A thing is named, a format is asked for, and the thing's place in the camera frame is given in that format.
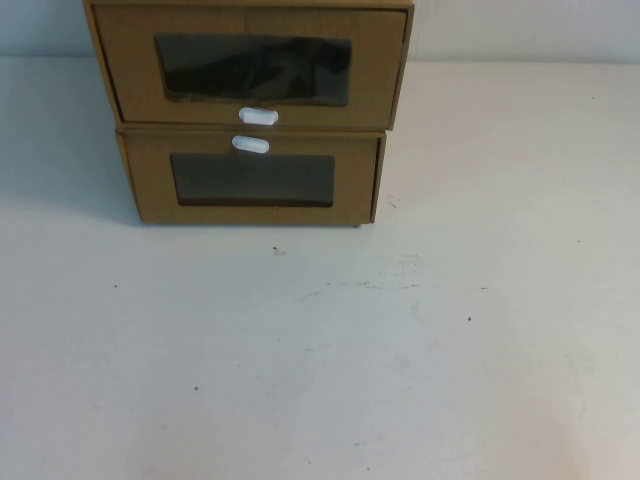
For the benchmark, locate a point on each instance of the brown cardboard windowed drawer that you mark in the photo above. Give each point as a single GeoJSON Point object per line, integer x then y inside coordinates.
{"type": "Point", "coordinates": [135, 75]}
{"type": "Point", "coordinates": [150, 200]}

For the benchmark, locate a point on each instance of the brown cardboard drawer box shell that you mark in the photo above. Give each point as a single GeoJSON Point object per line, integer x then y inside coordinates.
{"type": "Point", "coordinates": [250, 2]}

